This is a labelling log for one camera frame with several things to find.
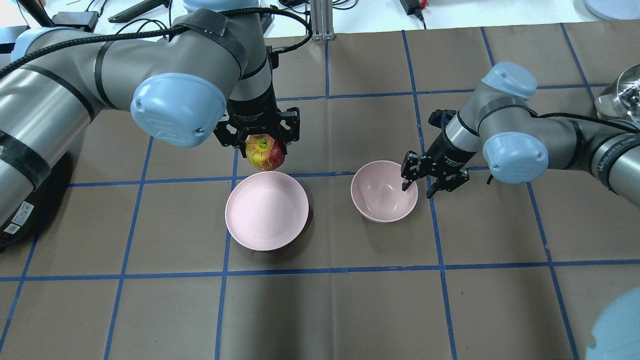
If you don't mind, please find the pink plate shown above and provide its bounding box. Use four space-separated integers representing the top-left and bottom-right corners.
224 171 310 252

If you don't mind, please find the aluminium profile post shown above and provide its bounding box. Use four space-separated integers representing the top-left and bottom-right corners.
309 0 336 41

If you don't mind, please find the pink bowl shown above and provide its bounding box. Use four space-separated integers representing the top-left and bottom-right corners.
350 160 419 224

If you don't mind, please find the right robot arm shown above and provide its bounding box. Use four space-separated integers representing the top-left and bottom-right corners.
400 62 640 206

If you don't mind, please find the shiny metal object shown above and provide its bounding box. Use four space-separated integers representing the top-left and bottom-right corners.
594 64 640 126

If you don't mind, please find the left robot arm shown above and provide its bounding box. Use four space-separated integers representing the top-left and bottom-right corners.
1 0 313 224

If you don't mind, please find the black power adapter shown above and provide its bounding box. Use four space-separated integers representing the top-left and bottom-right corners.
399 0 428 21

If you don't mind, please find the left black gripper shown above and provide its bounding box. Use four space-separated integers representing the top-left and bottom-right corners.
214 97 301 156

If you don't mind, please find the black braided cable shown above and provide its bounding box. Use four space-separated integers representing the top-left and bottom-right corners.
0 7 314 80

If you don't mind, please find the black device on desk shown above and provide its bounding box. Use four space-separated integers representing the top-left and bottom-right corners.
51 11 99 33

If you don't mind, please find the light blue robot base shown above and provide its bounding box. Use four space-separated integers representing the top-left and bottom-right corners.
585 287 640 360

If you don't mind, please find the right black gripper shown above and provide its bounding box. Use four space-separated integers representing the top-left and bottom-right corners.
400 134 471 199

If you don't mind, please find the red yellow apple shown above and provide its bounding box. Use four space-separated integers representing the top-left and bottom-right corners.
245 134 286 172

